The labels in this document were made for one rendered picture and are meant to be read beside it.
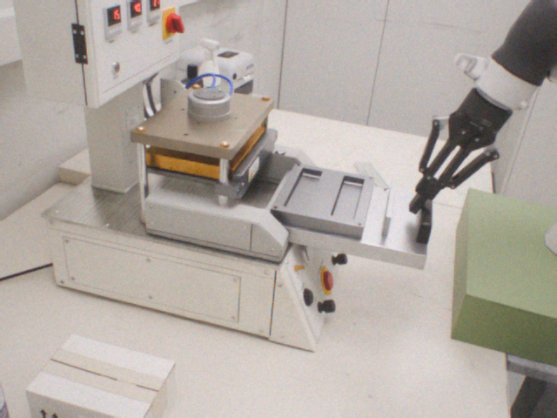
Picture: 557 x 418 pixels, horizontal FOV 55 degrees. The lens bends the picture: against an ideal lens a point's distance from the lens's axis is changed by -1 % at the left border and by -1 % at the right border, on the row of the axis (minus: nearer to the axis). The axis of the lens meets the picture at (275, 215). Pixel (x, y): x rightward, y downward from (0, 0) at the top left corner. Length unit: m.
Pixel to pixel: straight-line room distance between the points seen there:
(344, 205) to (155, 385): 0.46
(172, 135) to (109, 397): 0.42
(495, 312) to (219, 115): 0.62
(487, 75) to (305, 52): 2.62
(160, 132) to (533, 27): 0.59
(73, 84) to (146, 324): 0.45
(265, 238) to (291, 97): 2.70
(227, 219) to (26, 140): 0.72
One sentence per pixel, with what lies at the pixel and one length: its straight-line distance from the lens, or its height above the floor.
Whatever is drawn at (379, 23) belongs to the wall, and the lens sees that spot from 3.33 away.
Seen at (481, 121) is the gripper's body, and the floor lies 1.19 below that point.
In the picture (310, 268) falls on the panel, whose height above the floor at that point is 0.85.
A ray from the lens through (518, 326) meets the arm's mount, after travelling 1.10.
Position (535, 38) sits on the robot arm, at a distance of 0.87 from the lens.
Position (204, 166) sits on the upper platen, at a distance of 0.94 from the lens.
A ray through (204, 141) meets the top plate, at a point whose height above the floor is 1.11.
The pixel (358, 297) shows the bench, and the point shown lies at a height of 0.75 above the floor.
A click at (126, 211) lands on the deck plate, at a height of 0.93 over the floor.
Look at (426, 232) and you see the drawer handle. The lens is 0.94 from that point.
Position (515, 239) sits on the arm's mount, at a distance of 1.27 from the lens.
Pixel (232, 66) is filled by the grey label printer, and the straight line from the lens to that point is 1.90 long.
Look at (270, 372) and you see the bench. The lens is 0.97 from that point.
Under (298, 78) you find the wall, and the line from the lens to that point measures 3.50.
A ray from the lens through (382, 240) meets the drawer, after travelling 0.94.
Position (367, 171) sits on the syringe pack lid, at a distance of 1.63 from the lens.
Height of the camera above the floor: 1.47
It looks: 31 degrees down
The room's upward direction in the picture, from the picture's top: 5 degrees clockwise
